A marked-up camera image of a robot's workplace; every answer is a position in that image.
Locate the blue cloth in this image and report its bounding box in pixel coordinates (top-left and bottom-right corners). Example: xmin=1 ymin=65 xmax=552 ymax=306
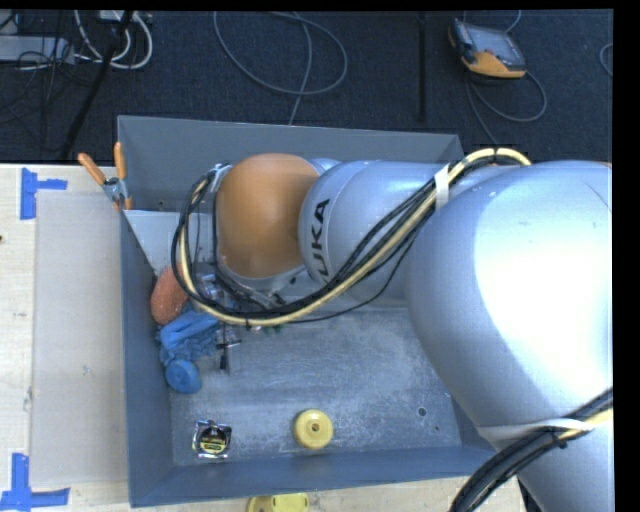
xmin=155 ymin=308 xmax=224 ymax=367

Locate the orange textured sponge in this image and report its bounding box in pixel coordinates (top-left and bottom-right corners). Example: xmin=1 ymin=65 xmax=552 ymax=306
xmin=149 ymin=266 xmax=192 ymax=327

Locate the silver and yellow tape measure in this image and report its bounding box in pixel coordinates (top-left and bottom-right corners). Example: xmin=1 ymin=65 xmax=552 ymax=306
xmin=190 ymin=418 xmax=234 ymax=461

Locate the yellow disc with hole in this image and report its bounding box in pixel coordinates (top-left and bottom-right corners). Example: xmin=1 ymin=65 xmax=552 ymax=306
xmin=292 ymin=408 xmax=335 ymax=451

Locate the grey metal bin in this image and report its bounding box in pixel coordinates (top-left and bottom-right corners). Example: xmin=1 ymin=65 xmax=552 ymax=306
xmin=115 ymin=114 xmax=502 ymax=509

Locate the pale flat board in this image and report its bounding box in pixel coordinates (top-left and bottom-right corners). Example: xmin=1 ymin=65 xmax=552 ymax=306
xmin=28 ymin=191 xmax=132 ymax=489

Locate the pale yellow flat disc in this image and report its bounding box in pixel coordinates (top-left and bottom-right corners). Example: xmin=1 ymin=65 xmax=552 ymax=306
xmin=245 ymin=492 xmax=311 ymax=512

